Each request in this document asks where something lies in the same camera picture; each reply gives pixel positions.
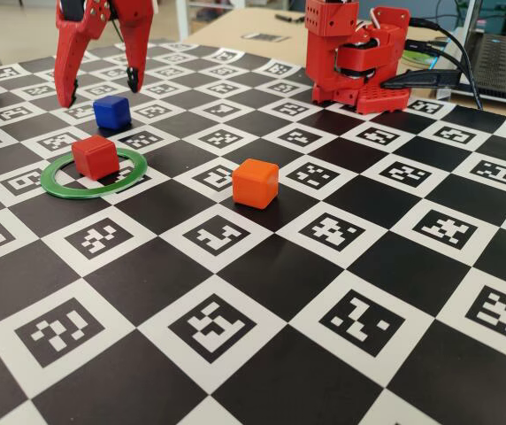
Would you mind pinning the white table leg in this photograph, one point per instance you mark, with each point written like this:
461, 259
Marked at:
182, 20

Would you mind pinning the red cube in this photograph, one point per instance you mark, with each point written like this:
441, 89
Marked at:
96, 157

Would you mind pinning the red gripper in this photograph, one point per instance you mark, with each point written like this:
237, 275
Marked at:
88, 18

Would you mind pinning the black laptop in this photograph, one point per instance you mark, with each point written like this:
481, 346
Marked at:
500, 62

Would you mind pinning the orange cube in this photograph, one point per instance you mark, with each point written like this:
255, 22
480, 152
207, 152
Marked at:
255, 183

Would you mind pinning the black white marker checkerboard mat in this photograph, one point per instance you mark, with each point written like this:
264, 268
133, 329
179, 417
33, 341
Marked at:
279, 288

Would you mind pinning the blue cube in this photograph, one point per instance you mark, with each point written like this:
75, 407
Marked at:
111, 113

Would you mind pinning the red robot arm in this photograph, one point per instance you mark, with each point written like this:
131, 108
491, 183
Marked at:
337, 57

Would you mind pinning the black pen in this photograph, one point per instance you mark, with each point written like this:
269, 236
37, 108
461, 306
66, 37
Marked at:
290, 17

